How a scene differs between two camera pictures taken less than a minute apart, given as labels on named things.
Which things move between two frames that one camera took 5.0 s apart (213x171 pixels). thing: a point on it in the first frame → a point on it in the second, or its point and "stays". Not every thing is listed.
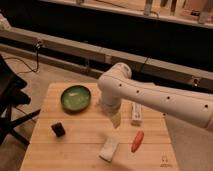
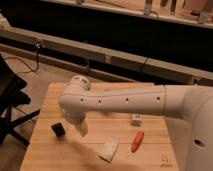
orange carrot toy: [137, 142] stays
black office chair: [12, 96] stays
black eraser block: [58, 129] stays
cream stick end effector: [116, 120] → [82, 128]
